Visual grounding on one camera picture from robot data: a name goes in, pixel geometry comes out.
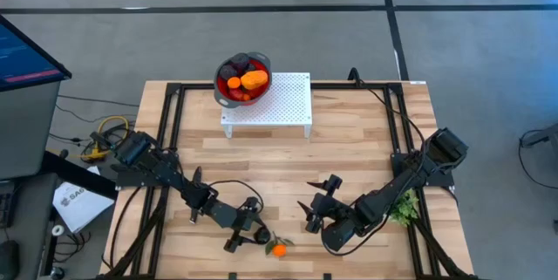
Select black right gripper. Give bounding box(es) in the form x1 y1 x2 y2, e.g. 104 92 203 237
297 174 345 234

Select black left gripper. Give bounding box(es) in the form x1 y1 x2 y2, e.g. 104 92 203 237
224 197 268 253

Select yellow orange mango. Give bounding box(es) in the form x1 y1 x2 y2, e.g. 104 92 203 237
240 69 269 92

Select red grey collapsible colander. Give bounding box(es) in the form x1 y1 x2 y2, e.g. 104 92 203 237
213 51 274 110

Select leafy orange mandarin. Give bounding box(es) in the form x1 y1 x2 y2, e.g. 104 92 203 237
264 231 296 259

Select green plant sprig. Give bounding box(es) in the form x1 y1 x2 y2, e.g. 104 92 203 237
389 188 420 228

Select white perforated metal rack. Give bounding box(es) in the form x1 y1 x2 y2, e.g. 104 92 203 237
220 72 314 140

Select white printed booklet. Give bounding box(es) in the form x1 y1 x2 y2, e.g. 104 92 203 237
51 181 116 234

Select dark grey desk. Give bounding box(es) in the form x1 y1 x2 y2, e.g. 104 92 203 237
0 173 60 280

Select grey equipment leg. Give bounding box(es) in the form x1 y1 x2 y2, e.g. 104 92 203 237
518 122 558 150

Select black computer mouse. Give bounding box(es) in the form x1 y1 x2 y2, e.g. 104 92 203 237
0 239 21 280

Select black keyboard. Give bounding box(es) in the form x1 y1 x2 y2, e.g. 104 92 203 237
0 179 17 229

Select blue screen computer monitor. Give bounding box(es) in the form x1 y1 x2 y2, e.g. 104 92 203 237
0 14 73 93

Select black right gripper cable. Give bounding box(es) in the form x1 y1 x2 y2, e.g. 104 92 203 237
321 209 396 257

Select black aluminium table frame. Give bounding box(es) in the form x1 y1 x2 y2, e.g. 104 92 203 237
100 67 480 280

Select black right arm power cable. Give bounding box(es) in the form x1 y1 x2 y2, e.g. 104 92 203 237
355 70 428 172

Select yellow cable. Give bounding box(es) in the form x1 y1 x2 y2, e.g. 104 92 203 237
80 115 131 162

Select thin black floor cable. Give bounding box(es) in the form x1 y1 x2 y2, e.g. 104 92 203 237
55 93 140 108

